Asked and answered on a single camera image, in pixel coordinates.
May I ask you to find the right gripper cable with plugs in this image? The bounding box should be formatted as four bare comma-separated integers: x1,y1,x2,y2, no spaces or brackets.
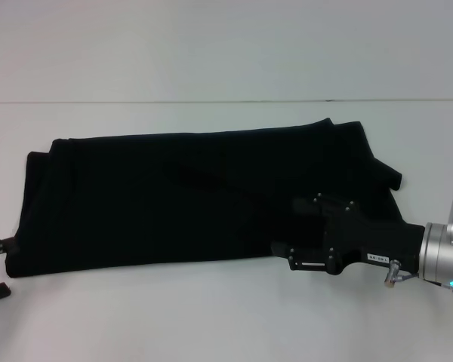
384,258,424,288

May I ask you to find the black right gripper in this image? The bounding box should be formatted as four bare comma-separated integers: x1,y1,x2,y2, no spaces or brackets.
270,192,428,279

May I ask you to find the black shirt with FREE print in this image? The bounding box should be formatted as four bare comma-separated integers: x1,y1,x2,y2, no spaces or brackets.
5,117,404,281

